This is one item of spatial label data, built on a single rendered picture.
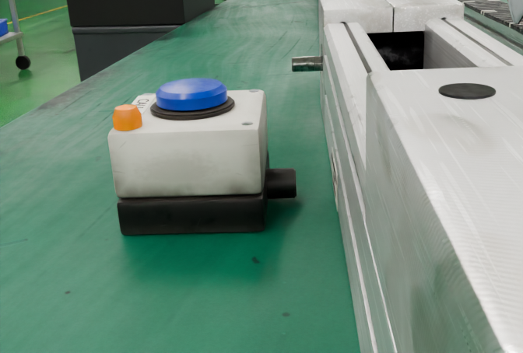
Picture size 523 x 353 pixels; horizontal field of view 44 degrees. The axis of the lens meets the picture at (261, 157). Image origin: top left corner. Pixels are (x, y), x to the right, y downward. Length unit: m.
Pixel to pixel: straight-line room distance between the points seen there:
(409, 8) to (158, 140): 0.23
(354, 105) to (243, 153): 0.08
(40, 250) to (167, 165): 0.08
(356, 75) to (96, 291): 0.16
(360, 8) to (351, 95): 0.20
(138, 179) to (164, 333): 0.10
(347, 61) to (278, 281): 0.12
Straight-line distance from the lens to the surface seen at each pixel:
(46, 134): 0.56
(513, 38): 0.77
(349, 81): 0.31
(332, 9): 0.47
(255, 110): 0.35
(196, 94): 0.35
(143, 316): 0.29
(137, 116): 0.34
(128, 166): 0.34
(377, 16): 0.48
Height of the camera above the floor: 0.94
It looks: 21 degrees down
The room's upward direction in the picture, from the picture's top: 3 degrees counter-clockwise
